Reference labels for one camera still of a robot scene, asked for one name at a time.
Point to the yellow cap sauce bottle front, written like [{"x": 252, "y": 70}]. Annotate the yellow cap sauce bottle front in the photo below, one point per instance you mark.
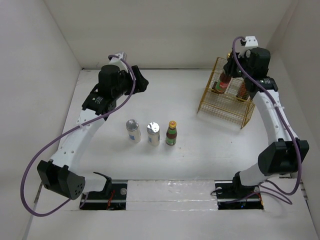
[{"x": 171, "y": 133}]

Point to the silver lid shaker right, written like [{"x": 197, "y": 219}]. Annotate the silver lid shaker right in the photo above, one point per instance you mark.
[{"x": 153, "y": 132}]

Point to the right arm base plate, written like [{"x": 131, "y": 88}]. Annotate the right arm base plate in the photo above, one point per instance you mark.
[{"x": 230, "y": 198}]

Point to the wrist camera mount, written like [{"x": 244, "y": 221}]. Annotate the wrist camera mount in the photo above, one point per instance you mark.
[
  {"x": 116, "y": 60},
  {"x": 248, "y": 43}
]

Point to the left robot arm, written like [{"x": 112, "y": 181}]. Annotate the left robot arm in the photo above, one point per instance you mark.
[{"x": 59, "y": 173}]

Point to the yellow wire rack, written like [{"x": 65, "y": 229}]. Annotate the yellow wire rack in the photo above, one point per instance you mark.
[{"x": 225, "y": 105}]

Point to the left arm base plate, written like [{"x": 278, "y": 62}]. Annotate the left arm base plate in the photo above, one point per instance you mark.
[{"x": 114, "y": 200}]

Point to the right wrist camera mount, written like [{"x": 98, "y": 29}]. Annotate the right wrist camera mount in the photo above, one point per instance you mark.
[{"x": 248, "y": 43}]

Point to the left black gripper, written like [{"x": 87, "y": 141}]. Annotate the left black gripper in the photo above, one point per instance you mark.
[{"x": 140, "y": 82}]

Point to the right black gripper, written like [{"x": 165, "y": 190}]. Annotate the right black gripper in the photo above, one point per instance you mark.
[{"x": 230, "y": 67}]

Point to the silver lid shaker left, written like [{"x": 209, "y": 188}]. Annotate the silver lid shaker left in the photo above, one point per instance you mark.
[{"x": 133, "y": 130}]

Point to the red label soy sauce bottle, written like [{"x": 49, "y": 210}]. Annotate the red label soy sauce bottle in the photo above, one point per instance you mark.
[{"x": 242, "y": 94}]

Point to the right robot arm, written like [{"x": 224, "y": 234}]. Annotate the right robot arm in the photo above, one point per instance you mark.
[{"x": 286, "y": 151}]

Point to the yellow cap sauce bottle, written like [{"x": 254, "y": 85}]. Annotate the yellow cap sauce bottle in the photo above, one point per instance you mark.
[
  {"x": 222, "y": 84},
  {"x": 171, "y": 133}
]

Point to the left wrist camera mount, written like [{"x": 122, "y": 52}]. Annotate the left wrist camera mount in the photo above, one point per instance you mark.
[{"x": 116, "y": 60}]

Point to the dark sauce glass bottle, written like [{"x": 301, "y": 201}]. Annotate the dark sauce glass bottle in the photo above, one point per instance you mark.
[{"x": 213, "y": 87}]

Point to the silver lid shaker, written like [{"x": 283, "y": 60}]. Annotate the silver lid shaker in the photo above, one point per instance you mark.
[
  {"x": 153, "y": 132},
  {"x": 133, "y": 130}
]

